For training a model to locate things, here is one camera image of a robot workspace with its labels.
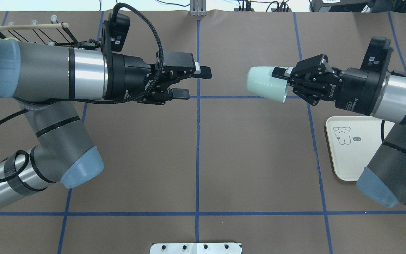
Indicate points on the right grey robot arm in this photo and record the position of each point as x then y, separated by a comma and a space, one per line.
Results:
384, 177

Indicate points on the white metal mount base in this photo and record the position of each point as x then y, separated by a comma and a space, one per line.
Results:
197, 248

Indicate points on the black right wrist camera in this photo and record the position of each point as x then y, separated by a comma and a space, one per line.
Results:
377, 54

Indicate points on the cream rabbit print tray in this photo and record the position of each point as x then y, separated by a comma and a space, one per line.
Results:
352, 142

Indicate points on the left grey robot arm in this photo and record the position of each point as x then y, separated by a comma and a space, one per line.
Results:
45, 80

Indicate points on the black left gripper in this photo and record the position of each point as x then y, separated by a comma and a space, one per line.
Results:
129, 76

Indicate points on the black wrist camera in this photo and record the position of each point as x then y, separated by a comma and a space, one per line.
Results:
113, 34
377, 54

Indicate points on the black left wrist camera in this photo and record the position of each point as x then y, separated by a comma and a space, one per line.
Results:
113, 34

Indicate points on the black wire cup rack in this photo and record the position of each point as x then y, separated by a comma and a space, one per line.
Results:
54, 33

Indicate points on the black equipment box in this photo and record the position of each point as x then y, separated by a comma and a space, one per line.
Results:
357, 6

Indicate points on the grey aluminium post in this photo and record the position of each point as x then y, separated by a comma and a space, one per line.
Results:
198, 8

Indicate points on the mint green cup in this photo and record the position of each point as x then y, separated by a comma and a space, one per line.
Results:
261, 83

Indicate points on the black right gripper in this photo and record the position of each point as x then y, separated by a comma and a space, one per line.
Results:
358, 90

